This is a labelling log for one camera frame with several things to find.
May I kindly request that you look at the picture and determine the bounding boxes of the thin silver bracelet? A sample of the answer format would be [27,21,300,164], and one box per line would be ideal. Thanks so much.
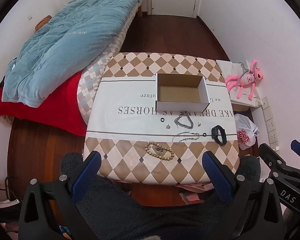
[171,130,201,145]

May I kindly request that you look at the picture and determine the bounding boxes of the black fitness band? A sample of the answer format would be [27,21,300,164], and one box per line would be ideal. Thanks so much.
[211,125,227,146]

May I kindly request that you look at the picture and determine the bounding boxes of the wooden bead bracelet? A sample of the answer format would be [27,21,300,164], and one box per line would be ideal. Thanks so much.
[144,141,176,162]

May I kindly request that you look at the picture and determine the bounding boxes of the thick silver chain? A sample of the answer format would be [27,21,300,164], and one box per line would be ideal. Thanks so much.
[174,112,195,130]

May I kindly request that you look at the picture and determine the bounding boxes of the white plastic bag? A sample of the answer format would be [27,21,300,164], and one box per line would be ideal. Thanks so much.
[234,114,259,150]

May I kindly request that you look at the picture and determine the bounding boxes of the checkered printed table cloth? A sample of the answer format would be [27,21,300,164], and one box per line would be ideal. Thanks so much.
[84,53,239,185]

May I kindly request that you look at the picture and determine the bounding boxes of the red blanket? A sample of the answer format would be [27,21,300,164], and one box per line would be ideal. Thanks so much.
[0,72,87,136]

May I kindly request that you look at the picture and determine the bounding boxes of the white cardboard box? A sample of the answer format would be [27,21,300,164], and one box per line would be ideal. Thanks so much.
[155,73,210,113]

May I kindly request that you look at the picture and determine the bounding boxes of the pink panther plush toy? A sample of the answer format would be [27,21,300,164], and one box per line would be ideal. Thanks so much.
[225,60,264,101]

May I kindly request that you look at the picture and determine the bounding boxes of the light blue quilt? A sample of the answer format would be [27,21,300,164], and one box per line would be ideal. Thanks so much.
[1,0,139,108]

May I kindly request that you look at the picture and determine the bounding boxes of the brown pillow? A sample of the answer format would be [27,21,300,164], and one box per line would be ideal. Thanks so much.
[34,15,52,33]

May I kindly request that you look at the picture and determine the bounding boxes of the white wall socket strip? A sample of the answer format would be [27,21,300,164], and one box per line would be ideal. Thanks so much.
[262,97,280,154]

